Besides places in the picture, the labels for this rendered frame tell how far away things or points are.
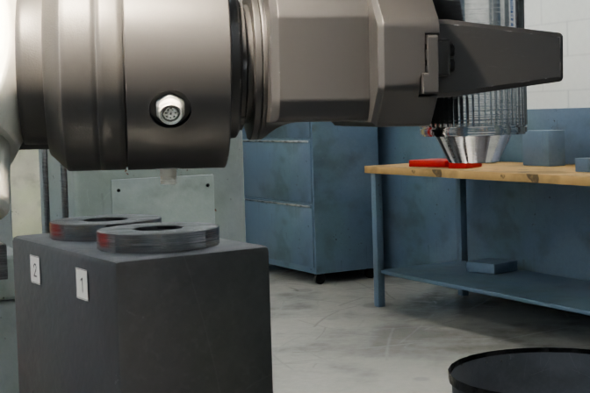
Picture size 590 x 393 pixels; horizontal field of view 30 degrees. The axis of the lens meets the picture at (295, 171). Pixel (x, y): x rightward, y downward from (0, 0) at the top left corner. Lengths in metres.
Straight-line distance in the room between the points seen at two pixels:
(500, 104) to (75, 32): 0.18
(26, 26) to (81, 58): 0.03
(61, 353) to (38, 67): 0.44
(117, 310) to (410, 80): 0.37
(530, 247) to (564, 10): 1.46
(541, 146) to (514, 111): 5.82
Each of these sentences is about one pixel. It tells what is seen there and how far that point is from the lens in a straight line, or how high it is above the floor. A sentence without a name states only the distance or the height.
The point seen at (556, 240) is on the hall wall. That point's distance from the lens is 6.74.
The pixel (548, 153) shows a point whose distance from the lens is 6.26.
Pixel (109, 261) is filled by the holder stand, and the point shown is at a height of 1.12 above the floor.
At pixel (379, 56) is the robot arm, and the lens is 0.42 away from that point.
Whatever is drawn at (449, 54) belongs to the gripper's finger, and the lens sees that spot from 0.45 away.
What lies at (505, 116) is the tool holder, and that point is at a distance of 0.48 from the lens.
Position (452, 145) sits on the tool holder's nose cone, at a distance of 0.48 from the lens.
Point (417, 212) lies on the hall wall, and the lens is 7.84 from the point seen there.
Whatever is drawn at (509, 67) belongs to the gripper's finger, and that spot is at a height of 1.23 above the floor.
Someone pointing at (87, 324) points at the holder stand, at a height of 1.07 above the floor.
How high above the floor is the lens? 1.21
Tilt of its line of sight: 3 degrees down
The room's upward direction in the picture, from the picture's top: 2 degrees counter-clockwise
